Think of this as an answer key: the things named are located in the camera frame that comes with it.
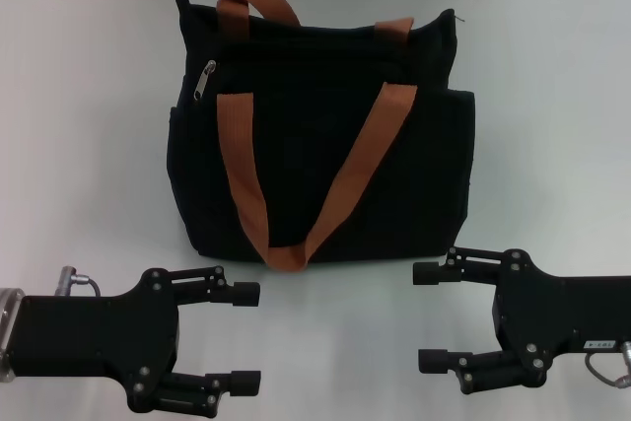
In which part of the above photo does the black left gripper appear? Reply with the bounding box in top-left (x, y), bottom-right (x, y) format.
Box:
top-left (9, 265), bottom-right (262, 416)

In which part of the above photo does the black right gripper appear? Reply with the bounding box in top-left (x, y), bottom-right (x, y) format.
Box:
top-left (412, 246), bottom-right (631, 396)

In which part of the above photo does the silver metal zipper pull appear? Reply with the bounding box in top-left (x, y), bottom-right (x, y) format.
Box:
top-left (192, 59), bottom-right (217, 105)

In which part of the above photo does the right gripper cable with connector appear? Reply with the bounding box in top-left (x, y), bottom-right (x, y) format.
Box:
top-left (584, 339), bottom-right (631, 387)

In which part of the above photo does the black bag with brown handles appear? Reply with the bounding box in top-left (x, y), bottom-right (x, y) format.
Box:
top-left (167, 0), bottom-right (477, 274)

